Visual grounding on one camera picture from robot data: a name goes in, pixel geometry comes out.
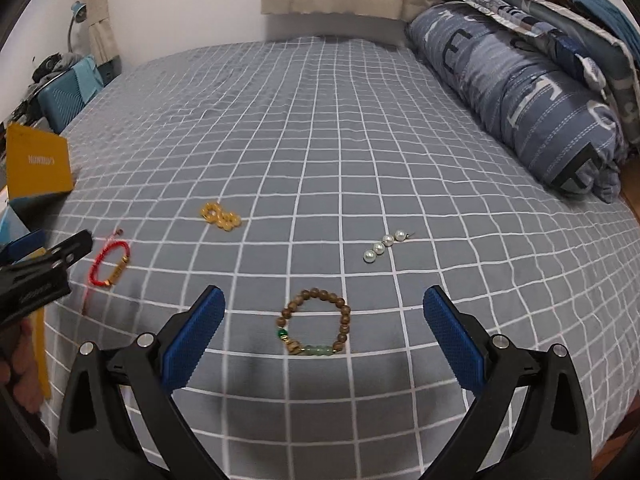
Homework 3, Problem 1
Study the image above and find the folded blue quilt pile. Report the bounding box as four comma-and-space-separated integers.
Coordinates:
405, 2, 628, 204

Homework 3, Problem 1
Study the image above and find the blue and yellow cardboard box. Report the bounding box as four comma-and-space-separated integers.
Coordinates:
0, 122, 76, 403

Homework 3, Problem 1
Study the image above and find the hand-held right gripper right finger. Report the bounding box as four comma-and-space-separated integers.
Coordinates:
422, 285, 593, 480

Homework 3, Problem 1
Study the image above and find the teal folded cloth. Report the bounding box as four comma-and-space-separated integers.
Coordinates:
570, 0, 640, 67

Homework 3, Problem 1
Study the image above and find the grey checked bed sheet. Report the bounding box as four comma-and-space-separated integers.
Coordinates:
30, 35, 640, 480

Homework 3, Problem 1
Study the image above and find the teal desk lamp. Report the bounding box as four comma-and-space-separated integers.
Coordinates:
66, 2, 89, 54

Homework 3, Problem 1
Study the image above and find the wooden headboard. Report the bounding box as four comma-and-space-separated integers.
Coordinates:
617, 157, 640, 223

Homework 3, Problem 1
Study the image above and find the blue suitcase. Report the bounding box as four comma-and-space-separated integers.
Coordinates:
37, 56, 104, 134

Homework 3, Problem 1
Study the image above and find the blue grey patterned folded quilt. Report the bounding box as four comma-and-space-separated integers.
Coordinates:
432, 0, 640, 128

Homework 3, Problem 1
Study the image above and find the person's left hand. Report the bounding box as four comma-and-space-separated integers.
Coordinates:
0, 310, 48, 416

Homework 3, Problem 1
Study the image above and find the brown and green bead bracelet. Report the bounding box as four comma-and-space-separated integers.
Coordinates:
274, 287, 352, 358

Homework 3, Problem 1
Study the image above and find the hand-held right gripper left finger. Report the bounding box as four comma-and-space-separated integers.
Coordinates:
56, 285, 227, 480

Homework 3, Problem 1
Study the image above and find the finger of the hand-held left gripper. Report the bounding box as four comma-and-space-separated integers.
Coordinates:
20, 230, 94, 283
0, 230, 47, 265

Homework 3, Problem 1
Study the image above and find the dark desk clutter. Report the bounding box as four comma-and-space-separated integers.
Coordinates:
0, 52, 77, 126

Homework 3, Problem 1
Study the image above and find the yellow bead bracelet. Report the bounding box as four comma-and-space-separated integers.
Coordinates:
200, 202, 242, 231

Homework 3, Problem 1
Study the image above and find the beige side curtain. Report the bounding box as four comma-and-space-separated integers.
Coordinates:
75, 0, 122, 68

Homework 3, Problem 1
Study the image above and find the red cord bracelet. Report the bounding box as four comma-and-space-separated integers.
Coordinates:
81, 229, 132, 317

